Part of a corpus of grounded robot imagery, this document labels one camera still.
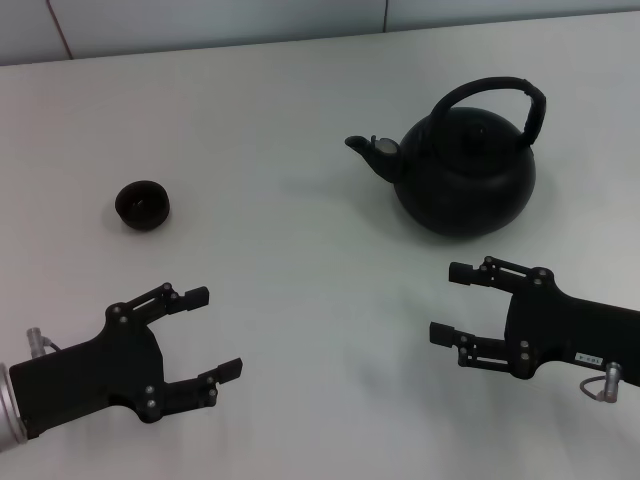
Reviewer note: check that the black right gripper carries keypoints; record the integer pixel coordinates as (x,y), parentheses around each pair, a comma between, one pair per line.
(575,330)

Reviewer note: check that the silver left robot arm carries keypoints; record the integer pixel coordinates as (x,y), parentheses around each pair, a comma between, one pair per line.
(7,405)

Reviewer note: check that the small dark teacup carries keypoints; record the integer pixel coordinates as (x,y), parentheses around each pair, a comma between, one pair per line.
(142,210)

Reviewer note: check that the black round teapot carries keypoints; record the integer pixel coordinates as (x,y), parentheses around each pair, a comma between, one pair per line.
(465,185)

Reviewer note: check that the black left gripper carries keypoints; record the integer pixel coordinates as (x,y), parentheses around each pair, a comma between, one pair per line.
(90,370)

